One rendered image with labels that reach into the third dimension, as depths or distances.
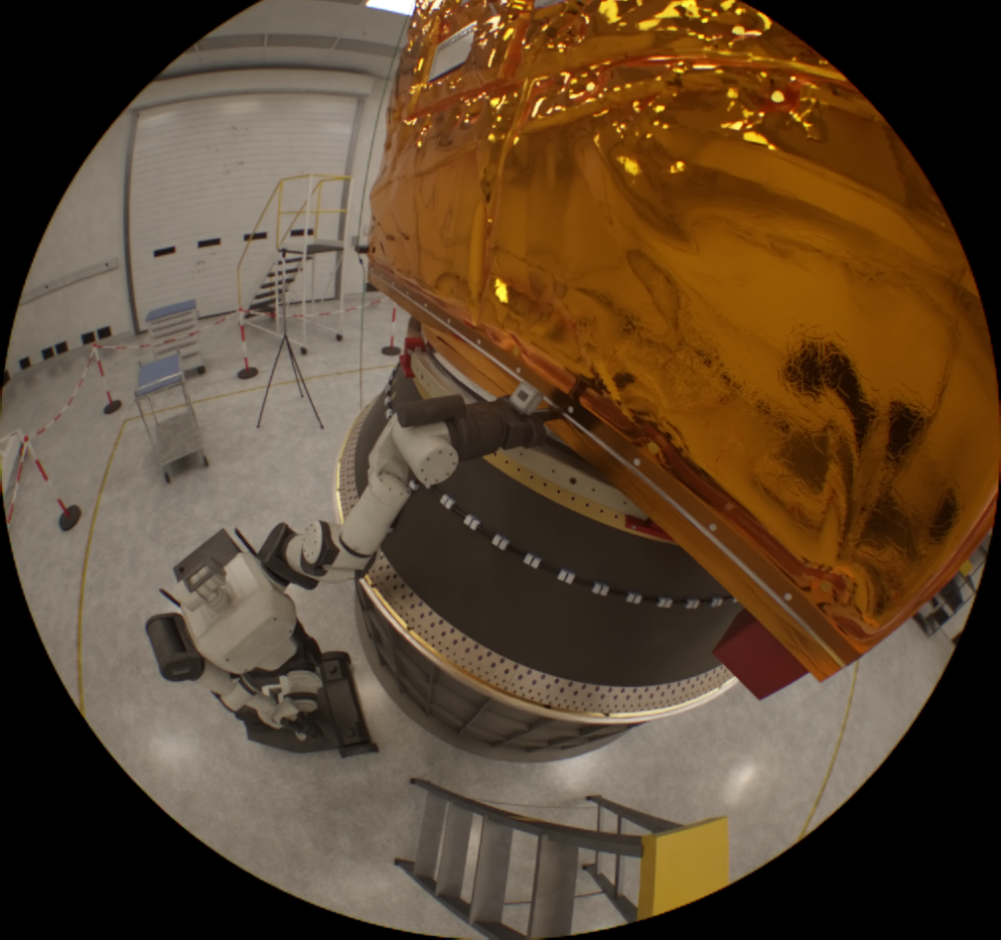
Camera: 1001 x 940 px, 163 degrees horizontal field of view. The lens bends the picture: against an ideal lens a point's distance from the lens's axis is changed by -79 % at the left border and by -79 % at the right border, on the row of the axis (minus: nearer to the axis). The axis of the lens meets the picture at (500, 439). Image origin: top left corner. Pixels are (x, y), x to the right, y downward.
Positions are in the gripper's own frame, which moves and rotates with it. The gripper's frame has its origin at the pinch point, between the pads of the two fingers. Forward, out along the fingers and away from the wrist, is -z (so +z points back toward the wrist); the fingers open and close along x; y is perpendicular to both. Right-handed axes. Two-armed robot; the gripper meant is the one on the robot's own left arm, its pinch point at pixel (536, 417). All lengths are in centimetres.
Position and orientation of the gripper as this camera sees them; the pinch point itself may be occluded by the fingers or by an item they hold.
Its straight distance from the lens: 64.7
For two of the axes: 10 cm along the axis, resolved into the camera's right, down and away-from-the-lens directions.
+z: -8.1, 2.0, -5.6
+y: 1.9, -8.0, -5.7
